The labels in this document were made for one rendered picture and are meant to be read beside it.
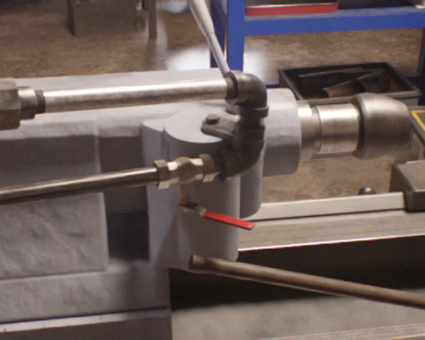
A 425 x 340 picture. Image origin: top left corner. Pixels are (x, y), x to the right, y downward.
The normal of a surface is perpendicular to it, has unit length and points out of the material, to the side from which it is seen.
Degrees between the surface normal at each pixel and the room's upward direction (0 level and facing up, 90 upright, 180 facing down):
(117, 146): 86
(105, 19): 90
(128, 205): 94
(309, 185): 0
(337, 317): 6
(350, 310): 20
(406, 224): 0
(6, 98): 56
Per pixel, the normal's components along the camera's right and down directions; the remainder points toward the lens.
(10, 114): 0.43, 0.61
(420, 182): 0.00, -0.87
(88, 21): 0.29, 0.48
